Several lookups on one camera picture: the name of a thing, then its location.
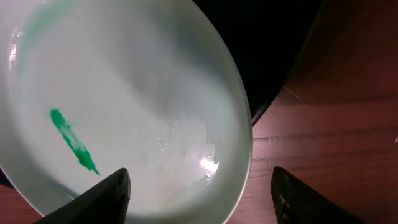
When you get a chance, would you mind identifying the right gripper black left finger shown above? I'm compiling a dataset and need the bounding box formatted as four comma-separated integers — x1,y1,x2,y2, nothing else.
36,168,131,224

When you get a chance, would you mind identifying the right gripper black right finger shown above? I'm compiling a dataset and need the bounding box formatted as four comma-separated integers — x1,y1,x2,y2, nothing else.
271,166,366,224

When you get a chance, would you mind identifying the white plate front green stain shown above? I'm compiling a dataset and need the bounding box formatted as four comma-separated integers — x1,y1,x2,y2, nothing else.
1,0,252,223

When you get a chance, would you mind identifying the black round serving tray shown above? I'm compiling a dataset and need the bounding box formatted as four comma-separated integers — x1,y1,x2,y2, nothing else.
194,0,323,124

